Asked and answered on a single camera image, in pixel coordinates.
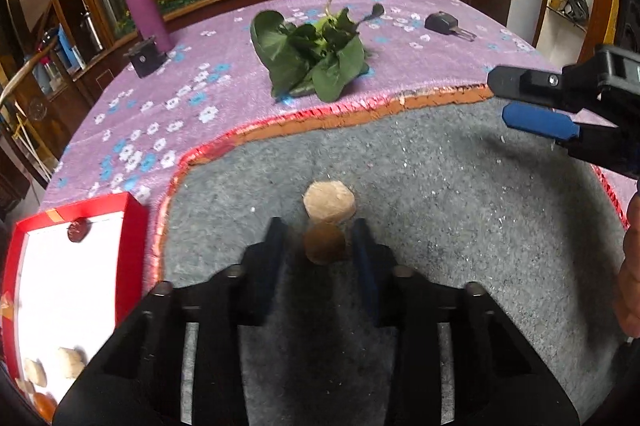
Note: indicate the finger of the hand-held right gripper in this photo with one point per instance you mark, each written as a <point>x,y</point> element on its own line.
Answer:
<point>530,83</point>
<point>535,118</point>

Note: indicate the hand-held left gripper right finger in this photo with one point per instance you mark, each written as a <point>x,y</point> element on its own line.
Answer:
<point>362,266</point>

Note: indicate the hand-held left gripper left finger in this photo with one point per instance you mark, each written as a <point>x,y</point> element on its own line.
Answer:
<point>280,266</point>

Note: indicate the brown round fruit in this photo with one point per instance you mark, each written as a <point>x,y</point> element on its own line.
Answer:
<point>325,244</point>

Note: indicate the beige fruit piece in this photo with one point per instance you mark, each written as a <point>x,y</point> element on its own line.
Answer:
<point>36,372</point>
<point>330,202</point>
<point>70,362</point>

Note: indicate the dark red fruit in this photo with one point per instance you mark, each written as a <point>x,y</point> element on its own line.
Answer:
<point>77,230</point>

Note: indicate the red box with white inside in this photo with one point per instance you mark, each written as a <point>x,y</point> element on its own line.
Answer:
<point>50,296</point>

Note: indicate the orange fruit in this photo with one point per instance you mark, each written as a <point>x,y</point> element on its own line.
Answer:
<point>44,408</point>

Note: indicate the person's right hand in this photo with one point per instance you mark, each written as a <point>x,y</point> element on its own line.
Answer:
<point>631,271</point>

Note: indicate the black key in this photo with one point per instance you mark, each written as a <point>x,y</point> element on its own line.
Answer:
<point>442,24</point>

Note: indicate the grey mat with red edge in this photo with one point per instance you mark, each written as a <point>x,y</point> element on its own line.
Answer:
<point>450,206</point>

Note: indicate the green leafy vegetable bunch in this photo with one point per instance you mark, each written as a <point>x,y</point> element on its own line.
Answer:
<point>315,50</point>

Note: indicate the small black box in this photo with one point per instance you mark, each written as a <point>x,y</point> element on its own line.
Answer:
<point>145,58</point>

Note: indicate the purple bottle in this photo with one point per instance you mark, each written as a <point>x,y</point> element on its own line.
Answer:
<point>145,8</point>

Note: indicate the dark wooden cabinet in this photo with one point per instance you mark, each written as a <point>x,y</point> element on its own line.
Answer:
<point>45,55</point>

